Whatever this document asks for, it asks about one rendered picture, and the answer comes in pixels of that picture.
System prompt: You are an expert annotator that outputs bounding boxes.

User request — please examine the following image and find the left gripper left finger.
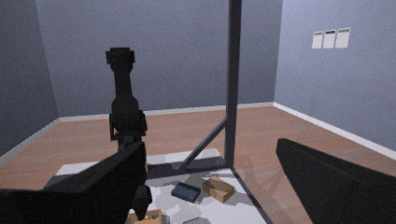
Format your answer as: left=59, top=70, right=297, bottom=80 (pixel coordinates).
left=0, top=142, right=147, bottom=224

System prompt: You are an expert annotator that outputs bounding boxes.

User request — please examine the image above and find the wooden ball-in-hole puzzle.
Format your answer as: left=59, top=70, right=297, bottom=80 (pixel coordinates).
left=125, top=209, right=163, bottom=224

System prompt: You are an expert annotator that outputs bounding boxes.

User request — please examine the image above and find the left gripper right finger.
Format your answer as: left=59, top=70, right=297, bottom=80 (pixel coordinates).
left=276, top=138, right=396, bottom=224

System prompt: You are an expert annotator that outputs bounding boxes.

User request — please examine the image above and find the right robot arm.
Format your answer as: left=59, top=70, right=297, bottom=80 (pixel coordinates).
left=106, top=48, right=148, bottom=152

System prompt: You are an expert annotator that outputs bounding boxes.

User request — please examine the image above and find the tan rectangular block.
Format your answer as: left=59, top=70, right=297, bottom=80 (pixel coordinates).
left=203, top=175, right=234, bottom=203

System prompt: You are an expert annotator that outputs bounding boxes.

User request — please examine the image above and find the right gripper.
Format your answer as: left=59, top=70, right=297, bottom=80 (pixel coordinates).
left=131, top=166, right=153, bottom=220

